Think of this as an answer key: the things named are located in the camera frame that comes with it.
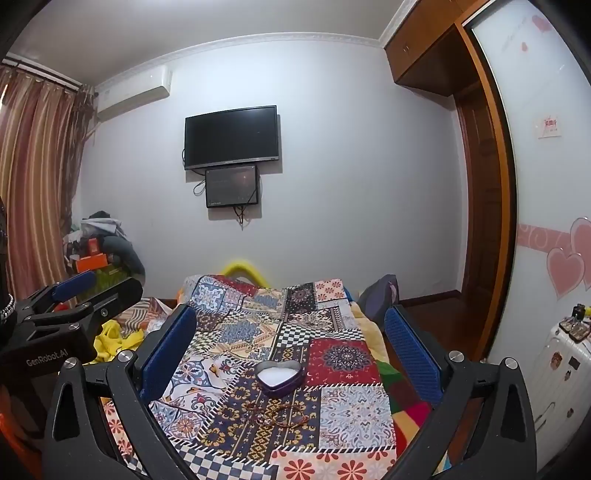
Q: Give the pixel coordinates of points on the patchwork printed blanket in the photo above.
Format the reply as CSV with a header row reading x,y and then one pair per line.
x,y
341,406

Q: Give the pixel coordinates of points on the wooden overhead cabinet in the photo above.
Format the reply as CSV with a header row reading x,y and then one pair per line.
x,y
425,50

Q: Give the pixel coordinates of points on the dark backpack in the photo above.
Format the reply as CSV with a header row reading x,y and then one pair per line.
x,y
376,297

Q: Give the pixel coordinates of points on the white air conditioner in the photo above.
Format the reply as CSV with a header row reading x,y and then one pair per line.
x,y
131,94

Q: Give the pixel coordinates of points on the black wall television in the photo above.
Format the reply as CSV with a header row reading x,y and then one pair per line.
x,y
231,136

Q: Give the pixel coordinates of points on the yellow cloth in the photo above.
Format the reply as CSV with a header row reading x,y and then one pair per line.
x,y
115,341

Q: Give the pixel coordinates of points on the white sliding wardrobe door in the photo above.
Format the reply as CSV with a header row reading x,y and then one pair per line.
x,y
549,194

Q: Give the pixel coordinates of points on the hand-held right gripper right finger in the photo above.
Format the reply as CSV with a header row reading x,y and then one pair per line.
x,y
412,355

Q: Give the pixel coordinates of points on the purple heart-shaped tin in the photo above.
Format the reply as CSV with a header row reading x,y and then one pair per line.
x,y
279,376

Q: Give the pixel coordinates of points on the striped brown curtain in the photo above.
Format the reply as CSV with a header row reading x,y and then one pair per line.
x,y
37,184

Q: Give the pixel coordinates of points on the orange box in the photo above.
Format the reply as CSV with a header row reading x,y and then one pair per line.
x,y
91,263

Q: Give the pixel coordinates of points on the small black wall monitor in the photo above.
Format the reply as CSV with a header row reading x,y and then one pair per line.
x,y
232,187

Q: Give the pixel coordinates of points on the pile of clothes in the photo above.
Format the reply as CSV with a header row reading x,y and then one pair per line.
x,y
113,240

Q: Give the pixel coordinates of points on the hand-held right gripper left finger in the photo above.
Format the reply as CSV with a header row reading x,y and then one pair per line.
x,y
168,353

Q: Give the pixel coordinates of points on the white suitcase with stickers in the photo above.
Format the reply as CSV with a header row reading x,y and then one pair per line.
x,y
561,383

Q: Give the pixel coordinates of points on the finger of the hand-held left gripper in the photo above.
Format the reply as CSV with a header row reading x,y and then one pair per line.
x,y
74,284
117,295

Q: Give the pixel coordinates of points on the orange cloth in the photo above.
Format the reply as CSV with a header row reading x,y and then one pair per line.
x,y
18,434

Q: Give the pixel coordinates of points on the rainbow fleece blanket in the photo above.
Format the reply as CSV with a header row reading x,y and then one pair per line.
x,y
406,415

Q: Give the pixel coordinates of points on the wooden door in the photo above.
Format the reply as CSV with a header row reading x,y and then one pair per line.
x,y
482,221

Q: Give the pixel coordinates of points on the curtain rod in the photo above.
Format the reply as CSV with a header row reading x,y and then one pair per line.
x,y
46,74

